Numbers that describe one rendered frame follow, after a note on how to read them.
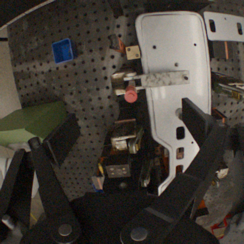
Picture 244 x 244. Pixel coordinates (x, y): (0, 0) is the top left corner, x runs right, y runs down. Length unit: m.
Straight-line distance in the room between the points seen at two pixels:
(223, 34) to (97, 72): 0.59
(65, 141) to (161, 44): 0.40
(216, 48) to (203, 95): 0.17
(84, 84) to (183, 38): 0.54
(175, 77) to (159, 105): 0.13
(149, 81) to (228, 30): 0.34
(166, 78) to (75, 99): 0.57
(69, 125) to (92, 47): 0.65
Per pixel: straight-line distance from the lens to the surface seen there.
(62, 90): 0.88
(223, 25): 0.58
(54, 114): 0.79
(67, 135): 0.17
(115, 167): 0.47
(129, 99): 0.27
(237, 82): 0.55
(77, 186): 1.24
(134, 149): 0.44
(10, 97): 2.14
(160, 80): 0.41
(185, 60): 0.50
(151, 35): 0.48
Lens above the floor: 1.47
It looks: 66 degrees down
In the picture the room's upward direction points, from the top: 169 degrees counter-clockwise
